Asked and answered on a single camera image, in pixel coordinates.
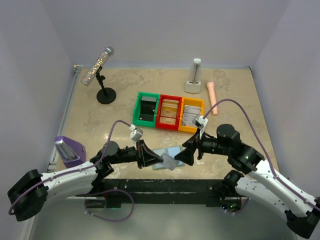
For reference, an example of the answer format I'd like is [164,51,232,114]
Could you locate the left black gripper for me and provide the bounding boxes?
[110,139,163,170]

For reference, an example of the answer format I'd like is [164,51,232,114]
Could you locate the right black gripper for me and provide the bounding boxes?
[174,126,230,166]

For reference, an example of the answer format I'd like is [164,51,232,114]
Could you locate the teal leather card holder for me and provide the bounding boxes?
[152,146,185,171]

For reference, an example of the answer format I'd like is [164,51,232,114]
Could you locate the white VIP credit card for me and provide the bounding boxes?
[160,153,183,171]

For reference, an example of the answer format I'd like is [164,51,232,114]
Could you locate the gold credit card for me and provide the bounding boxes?
[159,116,176,125]

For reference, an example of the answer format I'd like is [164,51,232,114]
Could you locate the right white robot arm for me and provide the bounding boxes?
[175,124,320,239]

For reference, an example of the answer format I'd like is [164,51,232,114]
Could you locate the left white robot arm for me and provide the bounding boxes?
[7,140,164,222]

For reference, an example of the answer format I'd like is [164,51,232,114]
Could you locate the white cards stack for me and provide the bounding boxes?
[181,105,202,127]

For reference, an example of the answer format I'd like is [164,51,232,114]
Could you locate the gold cards stack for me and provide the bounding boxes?
[160,99,179,118]

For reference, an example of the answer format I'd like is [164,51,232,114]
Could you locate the black cards stack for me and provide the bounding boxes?
[139,96,157,122]

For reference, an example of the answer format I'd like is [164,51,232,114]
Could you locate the red plastic bin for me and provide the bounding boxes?
[155,94,182,131]

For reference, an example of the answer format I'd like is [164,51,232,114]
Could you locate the green plastic bin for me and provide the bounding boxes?
[132,92,160,128]

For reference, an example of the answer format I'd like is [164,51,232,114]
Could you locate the yellow plastic bin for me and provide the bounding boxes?
[178,97,205,134]

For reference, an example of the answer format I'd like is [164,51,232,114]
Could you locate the white metronome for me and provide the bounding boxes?
[184,58,202,94]

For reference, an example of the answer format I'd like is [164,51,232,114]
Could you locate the pink flashlight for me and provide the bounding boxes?
[206,81,218,116]

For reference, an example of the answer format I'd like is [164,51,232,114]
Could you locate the black microphone stand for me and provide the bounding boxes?
[95,66,117,105]

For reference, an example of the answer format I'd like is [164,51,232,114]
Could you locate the purple block fixture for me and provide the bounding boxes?
[54,135,87,168]

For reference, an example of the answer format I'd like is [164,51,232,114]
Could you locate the glitter silver microphone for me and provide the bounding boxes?
[80,46,114,86]

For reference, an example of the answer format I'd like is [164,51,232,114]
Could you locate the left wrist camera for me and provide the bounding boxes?
[129,124,143,147]

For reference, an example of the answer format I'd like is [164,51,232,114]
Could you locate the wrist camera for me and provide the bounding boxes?
[129,124,143,147]
[192,115,209,137]

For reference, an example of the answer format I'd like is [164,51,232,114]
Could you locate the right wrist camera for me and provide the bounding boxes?
[192,115,209,137]

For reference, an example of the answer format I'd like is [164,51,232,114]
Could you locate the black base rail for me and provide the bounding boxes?
[81,178,241,208]

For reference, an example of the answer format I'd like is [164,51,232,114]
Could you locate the purple cable loop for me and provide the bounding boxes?
[84,188,136,222]

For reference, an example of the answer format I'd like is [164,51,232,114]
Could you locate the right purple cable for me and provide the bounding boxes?
[202,98,320,208]

